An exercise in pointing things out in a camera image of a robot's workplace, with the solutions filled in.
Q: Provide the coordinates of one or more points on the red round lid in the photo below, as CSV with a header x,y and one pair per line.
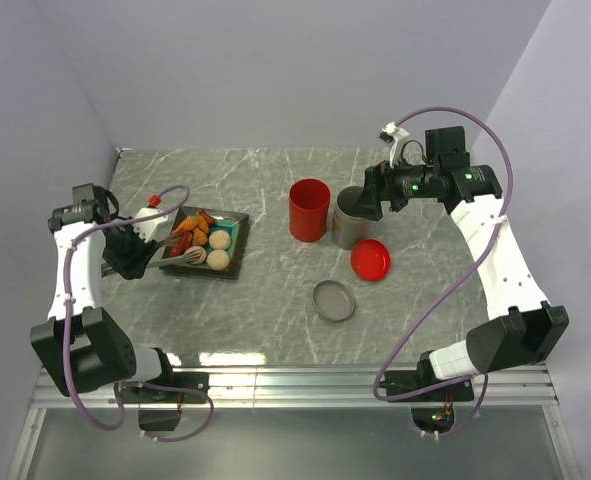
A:
x,y
370,260

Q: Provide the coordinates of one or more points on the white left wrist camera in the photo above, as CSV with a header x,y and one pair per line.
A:
x,y
152,226

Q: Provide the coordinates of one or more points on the grey round lid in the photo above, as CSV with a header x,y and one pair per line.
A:
x,y
333,301

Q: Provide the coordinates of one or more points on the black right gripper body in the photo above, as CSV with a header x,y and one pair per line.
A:
x,y
405,183

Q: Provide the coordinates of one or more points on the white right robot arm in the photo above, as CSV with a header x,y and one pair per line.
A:
x,y
523,327

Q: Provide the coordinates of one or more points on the orange fried food pieces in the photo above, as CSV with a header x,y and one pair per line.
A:
x,y
193,231

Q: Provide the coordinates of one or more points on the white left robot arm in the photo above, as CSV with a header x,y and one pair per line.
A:
x,y
80,345

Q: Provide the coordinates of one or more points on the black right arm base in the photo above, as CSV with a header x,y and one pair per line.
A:
x,y
432,400

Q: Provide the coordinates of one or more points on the red cylindrical canister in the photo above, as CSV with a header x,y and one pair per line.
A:
x,y
309,201

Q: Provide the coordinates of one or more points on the red sausage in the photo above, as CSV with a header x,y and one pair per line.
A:
x,y
210,221

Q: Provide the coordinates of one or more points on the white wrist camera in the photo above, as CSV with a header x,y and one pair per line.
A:
x,y
152,226
395,137

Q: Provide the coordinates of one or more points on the teal square plate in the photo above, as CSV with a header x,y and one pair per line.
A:
x,y
237,224

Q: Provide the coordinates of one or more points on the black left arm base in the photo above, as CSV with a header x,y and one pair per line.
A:
x,y
162,407

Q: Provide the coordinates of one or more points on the steel serving tongs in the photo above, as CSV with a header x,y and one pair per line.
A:
x,y
175,255

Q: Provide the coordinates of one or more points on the aluminium rail frame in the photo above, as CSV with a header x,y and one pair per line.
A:
x,y
318,422

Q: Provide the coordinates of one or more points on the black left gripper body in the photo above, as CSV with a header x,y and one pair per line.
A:
x,y
126,250

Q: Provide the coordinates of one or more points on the grey cylindrical canister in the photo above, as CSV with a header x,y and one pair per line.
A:
x,y
347,230

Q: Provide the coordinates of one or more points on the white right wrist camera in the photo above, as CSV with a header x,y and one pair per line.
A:
x,y
395,137

